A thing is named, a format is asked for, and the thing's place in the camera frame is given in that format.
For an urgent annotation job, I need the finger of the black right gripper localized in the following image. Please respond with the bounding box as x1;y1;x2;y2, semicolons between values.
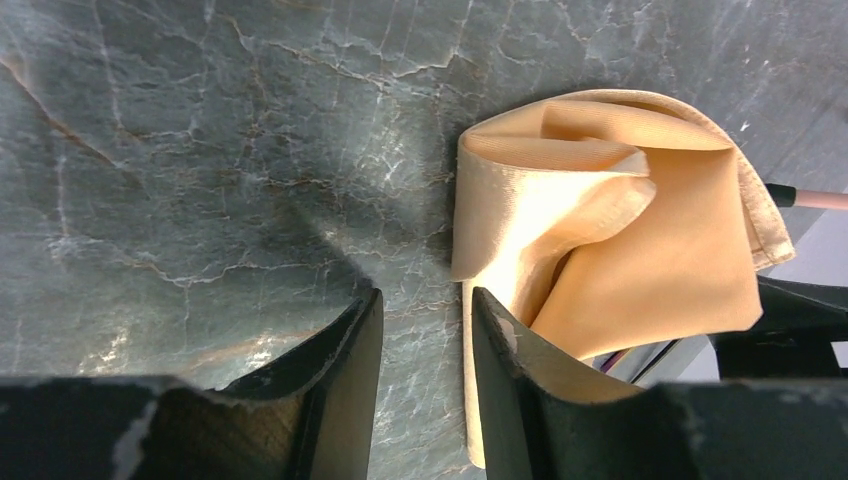
710;276;847;380

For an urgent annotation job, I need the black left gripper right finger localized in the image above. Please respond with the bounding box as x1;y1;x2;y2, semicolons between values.
472;288;847;479

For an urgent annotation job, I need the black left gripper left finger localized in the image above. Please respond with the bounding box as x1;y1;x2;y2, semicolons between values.
1;289;384;479

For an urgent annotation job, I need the peach cloth napkin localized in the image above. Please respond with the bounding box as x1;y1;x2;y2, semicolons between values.
451;89;795;467

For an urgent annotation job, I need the pink tripod stand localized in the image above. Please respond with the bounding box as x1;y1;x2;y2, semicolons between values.
766;183;847;211

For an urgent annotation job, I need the iridescent rainbow knife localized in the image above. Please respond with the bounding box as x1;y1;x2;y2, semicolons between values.
593;347;641;377

